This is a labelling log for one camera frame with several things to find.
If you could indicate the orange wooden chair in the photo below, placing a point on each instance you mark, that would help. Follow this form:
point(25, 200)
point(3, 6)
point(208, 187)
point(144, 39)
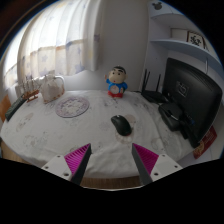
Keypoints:
point(4, 108)

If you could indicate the white star-print curtain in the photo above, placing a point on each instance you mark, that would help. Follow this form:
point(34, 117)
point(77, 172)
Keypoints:
point(56, 40)

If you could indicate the white printed tablecloth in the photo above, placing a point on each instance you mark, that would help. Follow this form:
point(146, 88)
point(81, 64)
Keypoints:
point(50, 133)

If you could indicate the cartoon boy figurine clock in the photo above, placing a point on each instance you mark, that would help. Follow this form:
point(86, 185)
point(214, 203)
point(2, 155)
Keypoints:
point(116, 81)

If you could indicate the black box-shaped device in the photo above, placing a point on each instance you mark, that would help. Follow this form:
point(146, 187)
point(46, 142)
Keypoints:
point(170, 115)

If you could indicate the black router with antennas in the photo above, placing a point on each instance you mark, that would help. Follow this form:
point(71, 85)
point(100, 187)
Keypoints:
point(152, 96)

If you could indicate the round purple printed mouse pad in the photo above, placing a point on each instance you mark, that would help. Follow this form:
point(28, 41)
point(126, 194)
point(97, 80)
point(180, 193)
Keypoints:
point(72, 106)

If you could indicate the black computer monitor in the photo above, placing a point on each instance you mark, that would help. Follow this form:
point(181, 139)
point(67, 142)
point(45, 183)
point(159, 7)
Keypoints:
point(195, 93)

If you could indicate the dark keyboard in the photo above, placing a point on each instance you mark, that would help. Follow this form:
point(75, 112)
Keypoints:
point(15, 108)

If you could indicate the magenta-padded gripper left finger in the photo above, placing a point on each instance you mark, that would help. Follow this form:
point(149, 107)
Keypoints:
point(77, 159)

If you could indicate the white wall shelf unit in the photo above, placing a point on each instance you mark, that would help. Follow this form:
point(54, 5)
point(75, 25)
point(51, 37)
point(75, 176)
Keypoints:
point(180, 43)

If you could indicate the wooden model sailing ship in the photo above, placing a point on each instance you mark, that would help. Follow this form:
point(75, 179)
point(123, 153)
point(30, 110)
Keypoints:
point(30, 92)

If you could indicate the large white conch shell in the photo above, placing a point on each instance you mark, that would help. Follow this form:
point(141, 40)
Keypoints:
point(50, 89)

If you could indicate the black computer mouse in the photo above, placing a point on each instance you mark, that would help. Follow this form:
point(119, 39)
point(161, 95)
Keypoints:
point(121, 125)

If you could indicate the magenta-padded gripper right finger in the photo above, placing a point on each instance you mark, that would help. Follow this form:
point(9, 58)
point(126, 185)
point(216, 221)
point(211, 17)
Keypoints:
point(146, 159)

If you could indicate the red booklet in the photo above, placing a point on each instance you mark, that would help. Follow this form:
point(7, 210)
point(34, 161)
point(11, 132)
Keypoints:
point(205, 145)

